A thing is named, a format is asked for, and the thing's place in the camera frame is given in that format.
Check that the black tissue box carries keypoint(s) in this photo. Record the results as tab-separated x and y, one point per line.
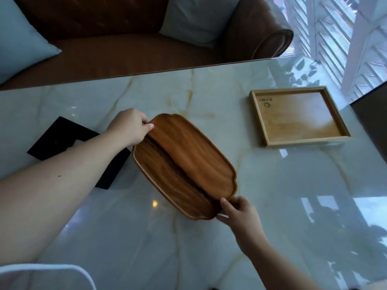
60	135

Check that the white marble table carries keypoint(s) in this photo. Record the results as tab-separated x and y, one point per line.
272	193

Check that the person's left hand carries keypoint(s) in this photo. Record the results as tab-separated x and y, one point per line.
130	126

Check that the person's right hand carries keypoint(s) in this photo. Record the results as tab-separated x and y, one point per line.
245	223

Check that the brown leather sofa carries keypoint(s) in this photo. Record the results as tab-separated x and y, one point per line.
121	51

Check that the white window shutters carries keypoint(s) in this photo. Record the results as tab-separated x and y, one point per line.
332	33

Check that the person's left forearm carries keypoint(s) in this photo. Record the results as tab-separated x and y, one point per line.
54	193

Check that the dark brown wooden tray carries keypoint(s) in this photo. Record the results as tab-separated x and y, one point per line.
181	163

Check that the light blue cushion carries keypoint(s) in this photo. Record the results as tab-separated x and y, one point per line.
21	45
196	19

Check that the person's right forearm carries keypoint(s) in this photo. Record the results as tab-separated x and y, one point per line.
278	268

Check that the rectangular light wooden tray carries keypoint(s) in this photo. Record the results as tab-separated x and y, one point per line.
299	117

